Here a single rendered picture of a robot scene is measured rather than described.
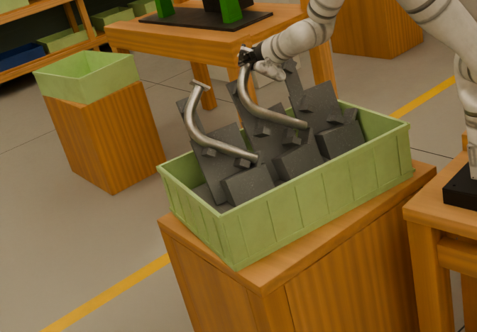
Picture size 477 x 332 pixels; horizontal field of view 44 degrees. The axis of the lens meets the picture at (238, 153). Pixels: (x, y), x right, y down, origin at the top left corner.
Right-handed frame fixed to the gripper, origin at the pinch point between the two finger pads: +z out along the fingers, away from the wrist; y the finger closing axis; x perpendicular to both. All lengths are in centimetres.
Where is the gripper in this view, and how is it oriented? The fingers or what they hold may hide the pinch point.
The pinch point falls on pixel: (248, 64)
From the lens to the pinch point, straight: 170.7
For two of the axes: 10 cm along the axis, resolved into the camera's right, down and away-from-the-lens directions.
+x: -2.5, 9.4, -2.4
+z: -4.6, 1.1, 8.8
